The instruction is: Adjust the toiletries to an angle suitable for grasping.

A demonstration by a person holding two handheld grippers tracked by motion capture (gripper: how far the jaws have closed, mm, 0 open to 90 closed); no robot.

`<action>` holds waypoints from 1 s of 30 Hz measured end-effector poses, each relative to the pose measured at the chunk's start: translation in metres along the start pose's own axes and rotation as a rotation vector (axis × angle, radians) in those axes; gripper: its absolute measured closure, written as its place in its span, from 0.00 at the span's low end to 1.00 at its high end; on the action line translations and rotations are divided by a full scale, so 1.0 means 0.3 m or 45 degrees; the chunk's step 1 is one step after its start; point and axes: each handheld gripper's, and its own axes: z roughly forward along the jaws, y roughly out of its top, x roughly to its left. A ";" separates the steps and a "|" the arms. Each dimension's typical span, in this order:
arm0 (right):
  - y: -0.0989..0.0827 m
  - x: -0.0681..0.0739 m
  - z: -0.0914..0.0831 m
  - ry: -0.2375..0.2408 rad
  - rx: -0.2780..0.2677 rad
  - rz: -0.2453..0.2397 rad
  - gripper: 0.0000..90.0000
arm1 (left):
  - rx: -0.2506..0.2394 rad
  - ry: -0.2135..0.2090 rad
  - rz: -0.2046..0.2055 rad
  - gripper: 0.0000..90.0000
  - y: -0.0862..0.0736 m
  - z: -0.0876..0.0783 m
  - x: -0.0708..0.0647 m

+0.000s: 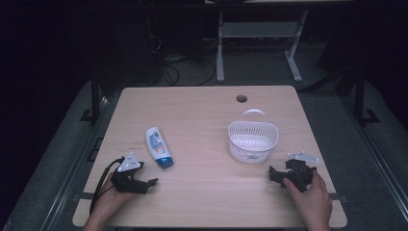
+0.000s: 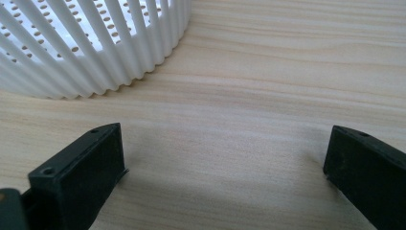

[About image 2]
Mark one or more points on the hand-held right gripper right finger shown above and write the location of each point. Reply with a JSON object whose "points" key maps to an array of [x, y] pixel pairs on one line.
{"points": [[367, 172]]}

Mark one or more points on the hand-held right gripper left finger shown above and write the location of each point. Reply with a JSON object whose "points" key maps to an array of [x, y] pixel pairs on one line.
{"points": [[79, 172]]}

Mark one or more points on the white slatted plastic basket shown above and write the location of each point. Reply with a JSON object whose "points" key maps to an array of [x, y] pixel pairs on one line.
{"points": [[127, 60]]}

